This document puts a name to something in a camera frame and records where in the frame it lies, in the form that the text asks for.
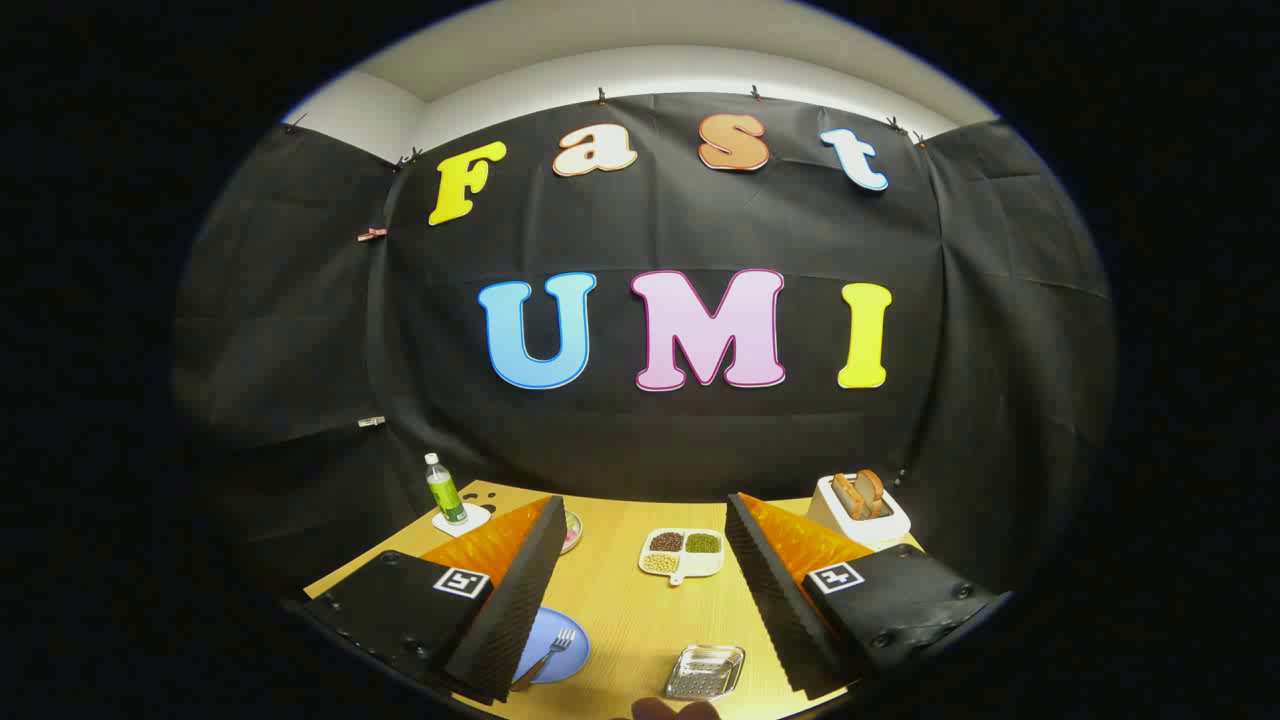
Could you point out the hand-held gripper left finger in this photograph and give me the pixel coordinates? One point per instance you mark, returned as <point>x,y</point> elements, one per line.
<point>520,600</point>

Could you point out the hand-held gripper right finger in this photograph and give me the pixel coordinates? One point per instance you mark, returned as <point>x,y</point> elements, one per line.
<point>775,600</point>

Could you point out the blue round plate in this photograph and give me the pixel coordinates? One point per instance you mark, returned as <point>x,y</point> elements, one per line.
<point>568,660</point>

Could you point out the beige plate with meat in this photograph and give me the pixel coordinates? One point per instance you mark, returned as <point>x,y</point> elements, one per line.
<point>572,532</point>

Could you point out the white square coaster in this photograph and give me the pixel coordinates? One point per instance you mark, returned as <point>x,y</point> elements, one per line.
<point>476,519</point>

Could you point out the white divided bean dish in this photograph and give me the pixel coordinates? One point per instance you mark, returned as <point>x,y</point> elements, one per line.
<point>682,565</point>

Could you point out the toasted bread slice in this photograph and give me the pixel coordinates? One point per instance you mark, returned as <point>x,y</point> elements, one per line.
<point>872,488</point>
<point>845,495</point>

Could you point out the white toaster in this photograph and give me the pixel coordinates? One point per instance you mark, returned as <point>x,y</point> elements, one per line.
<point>880,528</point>

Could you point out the green label plastic bottle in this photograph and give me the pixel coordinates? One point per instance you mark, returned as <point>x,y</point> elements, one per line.
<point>446,495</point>

